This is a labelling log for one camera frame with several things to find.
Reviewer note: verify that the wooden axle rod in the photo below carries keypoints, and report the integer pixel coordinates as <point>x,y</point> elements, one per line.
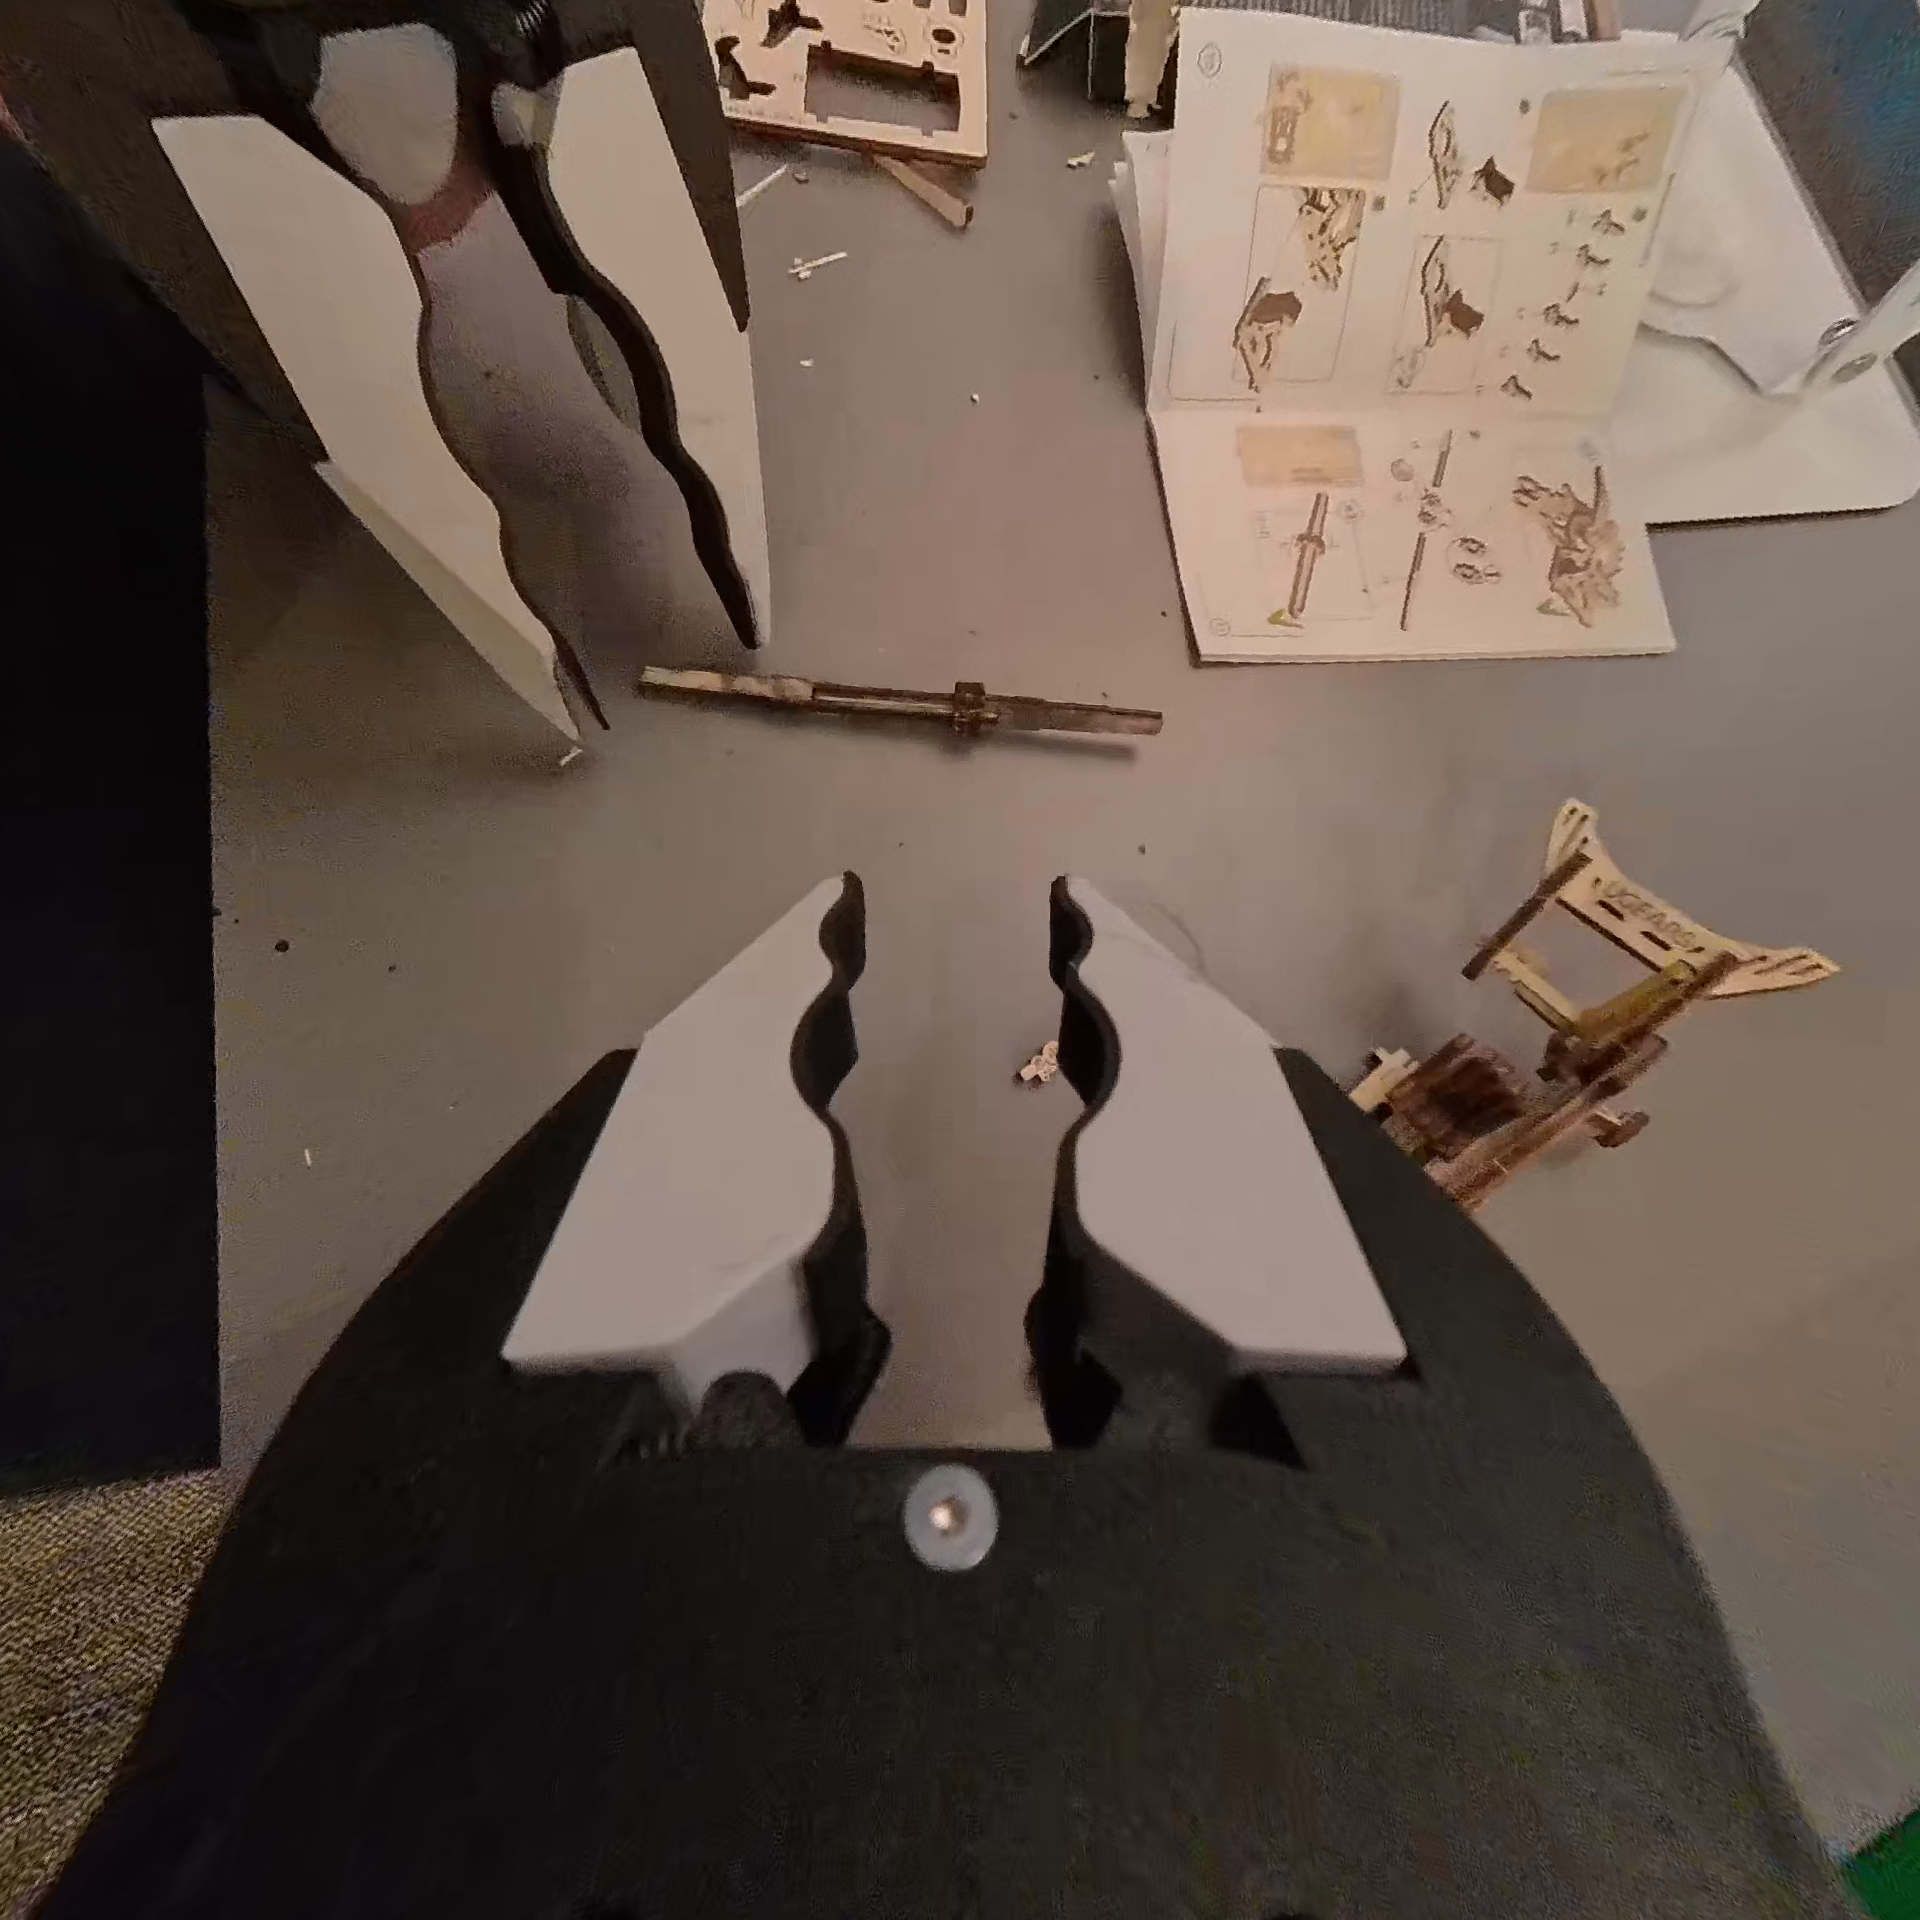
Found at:
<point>842,699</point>

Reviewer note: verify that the thin wooden stick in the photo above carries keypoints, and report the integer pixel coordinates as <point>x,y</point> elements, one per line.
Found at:
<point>929,187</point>

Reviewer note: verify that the partly built wooden model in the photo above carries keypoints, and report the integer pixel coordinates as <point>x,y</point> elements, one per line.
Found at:
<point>1607,958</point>

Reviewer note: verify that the tiny wooden gear piece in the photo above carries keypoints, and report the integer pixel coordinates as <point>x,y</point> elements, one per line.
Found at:
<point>1039,1062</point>

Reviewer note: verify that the open instruction booklet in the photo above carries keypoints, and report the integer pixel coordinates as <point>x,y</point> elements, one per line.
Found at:
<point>1382,494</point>

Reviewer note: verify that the person's dark clothing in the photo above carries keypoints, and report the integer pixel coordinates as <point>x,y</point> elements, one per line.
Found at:
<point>105,900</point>

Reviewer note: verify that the dark blue cloth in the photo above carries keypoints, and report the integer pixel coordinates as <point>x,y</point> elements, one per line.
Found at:
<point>1846,121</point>

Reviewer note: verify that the white-based clear acrylic stand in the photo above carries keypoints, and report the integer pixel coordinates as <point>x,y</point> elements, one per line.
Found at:
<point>1774,436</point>

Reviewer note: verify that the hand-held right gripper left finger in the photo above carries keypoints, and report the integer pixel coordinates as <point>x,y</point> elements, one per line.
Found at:
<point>693,1201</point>

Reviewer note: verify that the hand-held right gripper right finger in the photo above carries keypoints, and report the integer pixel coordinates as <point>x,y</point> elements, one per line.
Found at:
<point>1232,1201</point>

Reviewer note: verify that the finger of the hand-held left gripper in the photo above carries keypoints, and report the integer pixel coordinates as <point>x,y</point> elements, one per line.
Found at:
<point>662,268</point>
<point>329,327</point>

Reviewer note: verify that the laser-cut wooden parts sheet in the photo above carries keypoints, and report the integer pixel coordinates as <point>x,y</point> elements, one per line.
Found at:
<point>902,126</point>

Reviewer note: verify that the black model kit box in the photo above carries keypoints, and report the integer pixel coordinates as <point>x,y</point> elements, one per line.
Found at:
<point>1095,38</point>

